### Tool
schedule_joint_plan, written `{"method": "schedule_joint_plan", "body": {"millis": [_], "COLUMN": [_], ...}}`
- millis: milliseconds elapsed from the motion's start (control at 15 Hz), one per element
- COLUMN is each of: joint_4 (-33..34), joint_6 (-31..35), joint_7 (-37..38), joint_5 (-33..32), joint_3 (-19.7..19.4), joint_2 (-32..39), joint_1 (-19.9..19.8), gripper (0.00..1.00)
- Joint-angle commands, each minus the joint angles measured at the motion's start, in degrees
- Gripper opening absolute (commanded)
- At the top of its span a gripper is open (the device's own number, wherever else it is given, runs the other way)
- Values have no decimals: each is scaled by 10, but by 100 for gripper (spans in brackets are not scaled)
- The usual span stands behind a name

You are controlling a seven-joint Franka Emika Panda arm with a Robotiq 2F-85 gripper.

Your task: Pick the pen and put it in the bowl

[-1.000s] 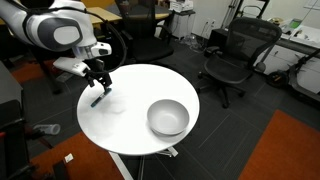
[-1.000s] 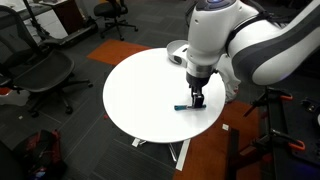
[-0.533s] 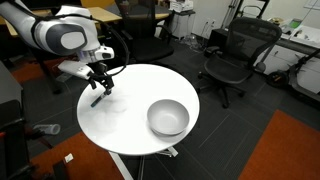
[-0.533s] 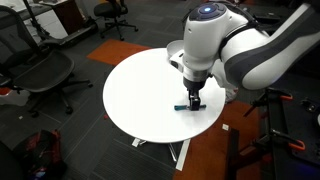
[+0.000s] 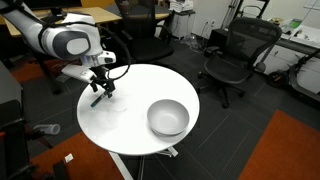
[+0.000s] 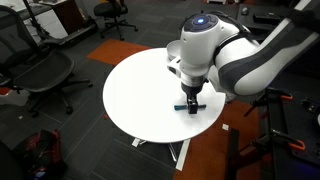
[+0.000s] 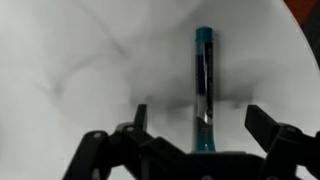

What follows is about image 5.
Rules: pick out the round white table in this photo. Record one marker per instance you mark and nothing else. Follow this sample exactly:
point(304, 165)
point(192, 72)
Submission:
point(119, 124)

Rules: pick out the black stand at left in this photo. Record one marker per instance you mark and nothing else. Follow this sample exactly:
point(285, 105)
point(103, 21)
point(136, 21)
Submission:
point(14, 156)

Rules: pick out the clear plastic bottle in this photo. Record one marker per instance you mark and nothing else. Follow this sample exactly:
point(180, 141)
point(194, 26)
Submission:
point(48, 129)

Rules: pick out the black mesh office chair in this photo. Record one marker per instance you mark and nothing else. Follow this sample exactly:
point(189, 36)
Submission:
point(246, 39)

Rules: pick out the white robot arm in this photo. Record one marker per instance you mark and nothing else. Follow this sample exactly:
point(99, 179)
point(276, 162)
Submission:
point(76, 37)

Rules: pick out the white bowl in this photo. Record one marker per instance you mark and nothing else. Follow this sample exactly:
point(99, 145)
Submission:
point(168, 117)

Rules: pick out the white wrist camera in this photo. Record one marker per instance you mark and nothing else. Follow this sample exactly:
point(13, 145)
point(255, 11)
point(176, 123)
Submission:
point(81, 73)

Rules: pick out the small white card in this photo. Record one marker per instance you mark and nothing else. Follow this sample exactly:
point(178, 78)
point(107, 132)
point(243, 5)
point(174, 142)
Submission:
point(68, 158)

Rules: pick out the black office chair behind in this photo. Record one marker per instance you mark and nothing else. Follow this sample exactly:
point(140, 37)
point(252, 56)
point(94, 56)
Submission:
point(146, 40)

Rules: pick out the black electric scooter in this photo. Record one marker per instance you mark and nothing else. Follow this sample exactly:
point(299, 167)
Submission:
point(282, 78)

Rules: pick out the white cabinet with items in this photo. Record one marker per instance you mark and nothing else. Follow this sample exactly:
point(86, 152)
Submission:
point(183, 17)

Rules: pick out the teal marker pen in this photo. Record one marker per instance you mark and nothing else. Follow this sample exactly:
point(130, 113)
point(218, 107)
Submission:
point(95, 102)

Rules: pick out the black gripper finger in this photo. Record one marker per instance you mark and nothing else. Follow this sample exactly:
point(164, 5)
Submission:
point(94, 87)
point(109, 93)

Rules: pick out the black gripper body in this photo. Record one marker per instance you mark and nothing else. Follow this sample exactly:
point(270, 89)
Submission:
point(100, 78)

